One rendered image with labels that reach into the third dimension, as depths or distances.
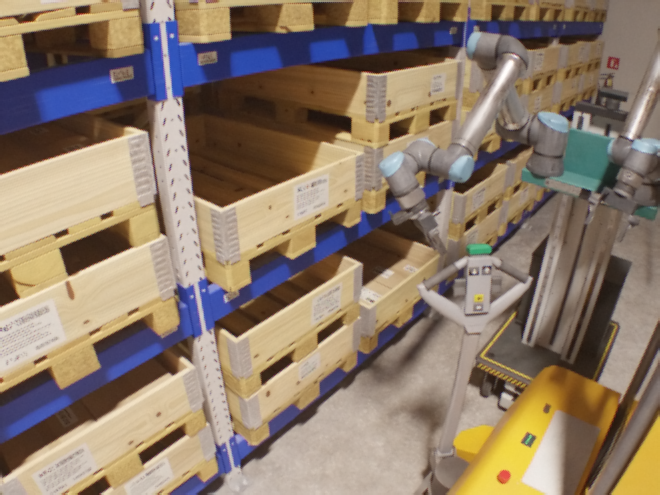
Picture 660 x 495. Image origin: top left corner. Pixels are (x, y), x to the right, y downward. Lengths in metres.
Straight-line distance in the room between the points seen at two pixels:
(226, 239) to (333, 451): 1.47
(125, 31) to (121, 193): 0.45
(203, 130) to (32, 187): 1.84
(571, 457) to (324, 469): 1.38
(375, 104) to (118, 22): 1.24
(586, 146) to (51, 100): 2.18
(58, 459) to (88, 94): 1.16
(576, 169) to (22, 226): 2.28
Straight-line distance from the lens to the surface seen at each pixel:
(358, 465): 2.72
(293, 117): 2.59
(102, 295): 1.53
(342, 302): 2.42
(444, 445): 2.26
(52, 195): 1.37
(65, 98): 1.41
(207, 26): 1.53
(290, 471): 2.70
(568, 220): 2.69
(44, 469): 1.81
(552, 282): 2.85
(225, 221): 1.71
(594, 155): 2.49
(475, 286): 1.72
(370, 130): 2.27
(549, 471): 1.74
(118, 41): 1.38
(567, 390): 2.03
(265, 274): 2.03
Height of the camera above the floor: 2.22
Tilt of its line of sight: 30 degrees down
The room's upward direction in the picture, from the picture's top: straight up
